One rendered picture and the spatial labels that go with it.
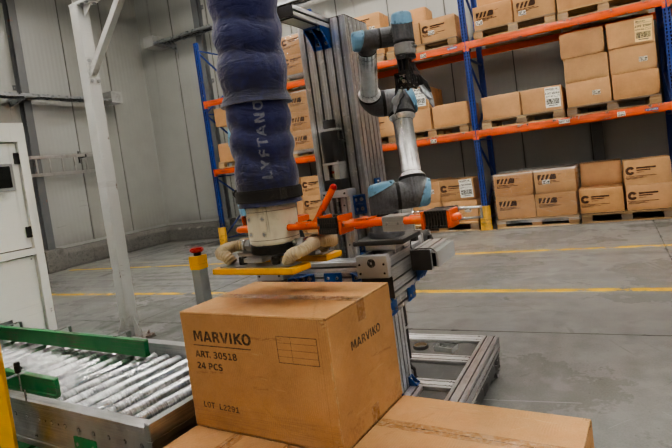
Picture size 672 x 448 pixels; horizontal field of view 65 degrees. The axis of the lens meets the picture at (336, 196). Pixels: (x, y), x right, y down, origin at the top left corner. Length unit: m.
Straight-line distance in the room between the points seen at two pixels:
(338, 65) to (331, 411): 1.50
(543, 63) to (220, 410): 8.90
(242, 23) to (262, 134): 0.35
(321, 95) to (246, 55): 0.85
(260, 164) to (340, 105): 0.86
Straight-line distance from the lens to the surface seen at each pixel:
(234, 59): 1.75
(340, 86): 2.47
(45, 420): 2.53
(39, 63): 12.77
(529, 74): 10.08
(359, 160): 2.42
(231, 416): 1.91
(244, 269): 1.74
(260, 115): 1.71
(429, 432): 1.74
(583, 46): 8.74
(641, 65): 8.71
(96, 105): 5.33
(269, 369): 1.72
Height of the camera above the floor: 1.37
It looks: 3 degrees down
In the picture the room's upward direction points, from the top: 8 degrees counter-clockwise
